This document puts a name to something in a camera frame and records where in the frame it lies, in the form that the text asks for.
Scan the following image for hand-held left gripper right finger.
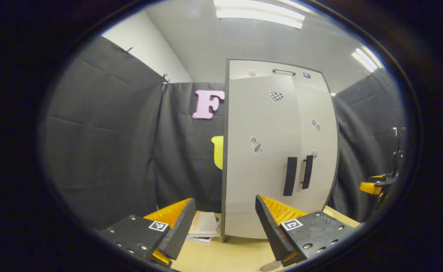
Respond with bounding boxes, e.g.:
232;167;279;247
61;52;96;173
255;194;361;267

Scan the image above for black door handle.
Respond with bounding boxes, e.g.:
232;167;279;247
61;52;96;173
283;157;298;196
301;155;314;190

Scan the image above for ceiling light panel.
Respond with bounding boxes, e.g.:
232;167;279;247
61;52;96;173
214;0;305;29
352;46;383;72

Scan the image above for grey cabinet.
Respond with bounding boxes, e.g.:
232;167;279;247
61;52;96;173
221;58;339;242

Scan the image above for grey cabinet door checkered sticker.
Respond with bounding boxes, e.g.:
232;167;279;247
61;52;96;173
224;76;300;239

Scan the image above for grey cabinet door diamond stickers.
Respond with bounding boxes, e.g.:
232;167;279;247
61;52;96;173
293;81;338;213

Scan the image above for grey top drawer front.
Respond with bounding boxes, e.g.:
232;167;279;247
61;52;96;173
228;59;325;80

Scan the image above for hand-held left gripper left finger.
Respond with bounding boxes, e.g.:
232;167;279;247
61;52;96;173
101;198;197;268

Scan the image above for white paper booklet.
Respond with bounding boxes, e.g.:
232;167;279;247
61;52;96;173
189;211;221;238
186;235;212;245

